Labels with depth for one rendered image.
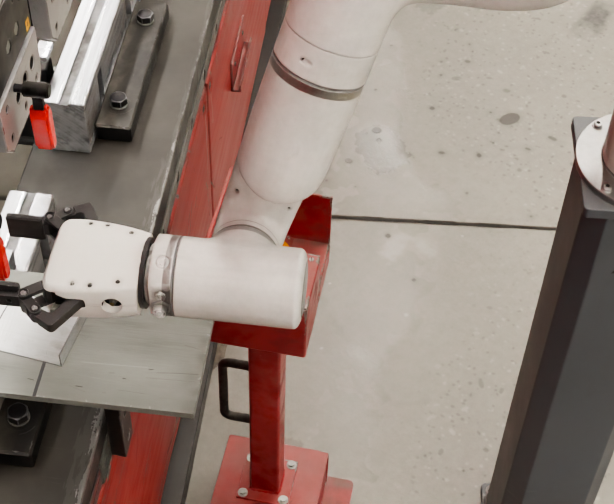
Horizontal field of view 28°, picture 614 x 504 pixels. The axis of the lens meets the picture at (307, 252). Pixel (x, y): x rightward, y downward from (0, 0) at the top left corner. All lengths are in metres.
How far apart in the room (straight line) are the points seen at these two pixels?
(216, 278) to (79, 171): 0.64
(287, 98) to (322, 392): 1.58
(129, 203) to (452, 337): 1.14
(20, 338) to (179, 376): 0.20
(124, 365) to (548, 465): 0.93
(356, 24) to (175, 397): 0.53
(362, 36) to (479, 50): 2.37
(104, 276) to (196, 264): 0.09
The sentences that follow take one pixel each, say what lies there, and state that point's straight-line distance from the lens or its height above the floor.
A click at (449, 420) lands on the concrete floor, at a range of 2.64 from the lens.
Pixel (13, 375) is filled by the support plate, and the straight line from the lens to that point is 1.48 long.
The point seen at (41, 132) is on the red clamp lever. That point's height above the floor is 1.18.
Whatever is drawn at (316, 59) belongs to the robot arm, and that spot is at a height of 1.47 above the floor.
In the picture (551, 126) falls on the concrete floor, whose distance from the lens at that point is 3.27.
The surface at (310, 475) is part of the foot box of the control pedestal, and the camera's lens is 2.41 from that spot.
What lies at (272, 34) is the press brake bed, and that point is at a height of 0.05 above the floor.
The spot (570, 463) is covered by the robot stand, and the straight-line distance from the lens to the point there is 2.18.
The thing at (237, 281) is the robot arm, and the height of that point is 1.22.
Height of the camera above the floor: 2.18
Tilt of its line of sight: 49 degrees down
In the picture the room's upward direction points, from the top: 2 degrees clockwise
